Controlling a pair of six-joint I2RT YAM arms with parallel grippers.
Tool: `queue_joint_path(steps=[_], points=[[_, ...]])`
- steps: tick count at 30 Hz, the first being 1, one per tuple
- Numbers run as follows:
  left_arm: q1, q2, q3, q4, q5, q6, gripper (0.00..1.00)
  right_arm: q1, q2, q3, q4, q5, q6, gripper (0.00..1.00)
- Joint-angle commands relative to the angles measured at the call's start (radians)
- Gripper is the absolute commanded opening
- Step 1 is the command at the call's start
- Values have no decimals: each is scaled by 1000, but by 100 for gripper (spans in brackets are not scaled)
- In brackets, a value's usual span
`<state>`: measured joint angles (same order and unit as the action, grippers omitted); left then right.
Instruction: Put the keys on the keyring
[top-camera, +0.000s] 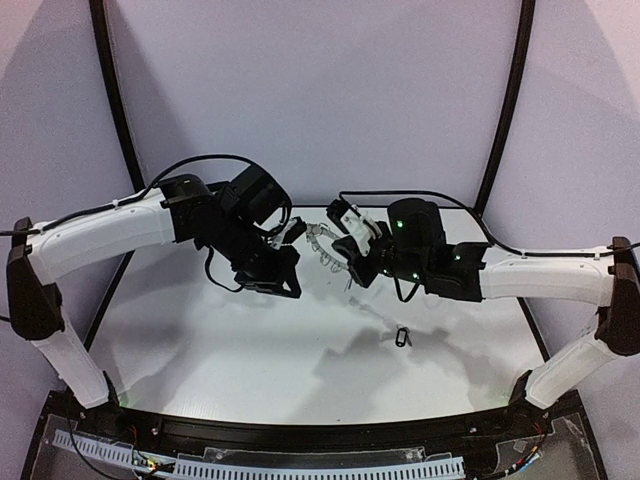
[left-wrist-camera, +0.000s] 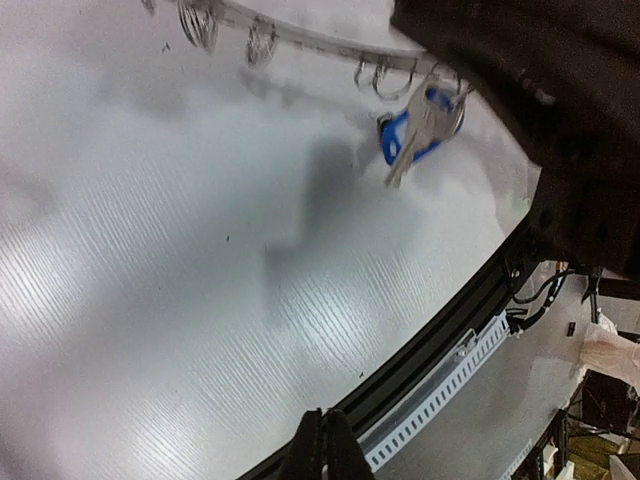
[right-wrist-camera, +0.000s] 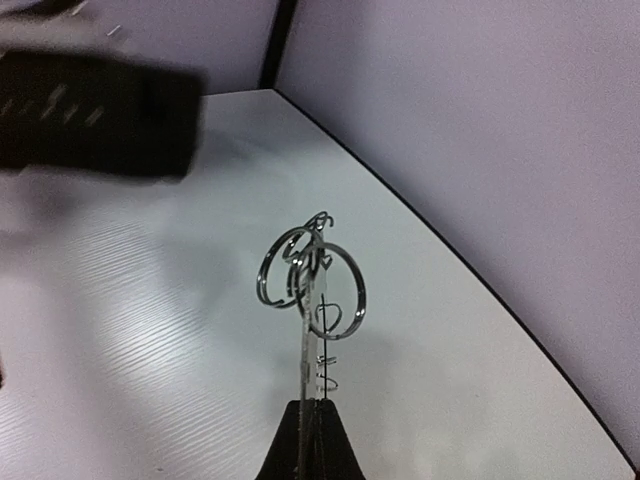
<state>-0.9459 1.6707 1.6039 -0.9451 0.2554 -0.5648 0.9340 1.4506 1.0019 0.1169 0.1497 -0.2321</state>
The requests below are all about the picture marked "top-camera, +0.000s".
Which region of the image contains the right black frame post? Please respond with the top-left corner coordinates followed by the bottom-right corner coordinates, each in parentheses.
top-left (474, 0), bottom-right (536, 216)

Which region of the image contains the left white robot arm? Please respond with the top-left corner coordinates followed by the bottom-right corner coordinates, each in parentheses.
top-left (6, 165), bottom-right (301, 409)

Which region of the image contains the white slotted cable duct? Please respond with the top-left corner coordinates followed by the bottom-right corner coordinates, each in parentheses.
top-left (45, 429), bottom-right (466, 480)

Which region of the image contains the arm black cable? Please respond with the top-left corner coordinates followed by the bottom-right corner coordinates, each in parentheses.
top-left (337, 188), bottom-right (621, 261)
top-left (0, 154), bottom-right (261, 236)

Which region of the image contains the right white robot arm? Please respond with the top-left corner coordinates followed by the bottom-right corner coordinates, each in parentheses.
top-left (326, 196), bottom-right (639, 410)

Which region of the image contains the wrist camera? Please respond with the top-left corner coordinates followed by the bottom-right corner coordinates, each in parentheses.
top-left (326, 199), bottom-right (382, 256)
top-left (267, 216), bottom-right (307, 250)

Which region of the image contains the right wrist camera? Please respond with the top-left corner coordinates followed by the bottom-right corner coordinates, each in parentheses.
top-left (326, 199), bottom-right (382, 256)

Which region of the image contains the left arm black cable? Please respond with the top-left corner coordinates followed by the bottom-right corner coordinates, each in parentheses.
top-left (0, 154), bottom-right (261, 236)

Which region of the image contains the left black frame post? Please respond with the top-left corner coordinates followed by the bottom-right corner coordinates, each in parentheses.
top-left (88, 0), bottom-right (145, 191)

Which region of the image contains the black frame post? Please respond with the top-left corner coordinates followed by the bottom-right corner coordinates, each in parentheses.
top-left (474, 0), bottom-right (536, 216)
top-left (88, 0), bottom-right (145, 191)

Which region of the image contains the black tag key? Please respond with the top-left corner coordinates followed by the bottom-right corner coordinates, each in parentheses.
top-left (394, 326), bottom-right (412, 348)

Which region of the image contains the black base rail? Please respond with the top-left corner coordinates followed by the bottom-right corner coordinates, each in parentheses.
top-left (104, 409), bottom-right (526, 453)

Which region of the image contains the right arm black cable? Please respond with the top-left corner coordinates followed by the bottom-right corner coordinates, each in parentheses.
top-left (337, 188), bottom-right (621, 261)

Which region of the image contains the metal ring disc with keyrings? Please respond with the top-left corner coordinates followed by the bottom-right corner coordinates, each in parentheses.
top-left (305, 223), bottom-right (353, 292)

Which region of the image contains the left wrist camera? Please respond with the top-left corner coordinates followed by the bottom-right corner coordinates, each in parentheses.
top-left (267, 216), bottom-right (307, 250)

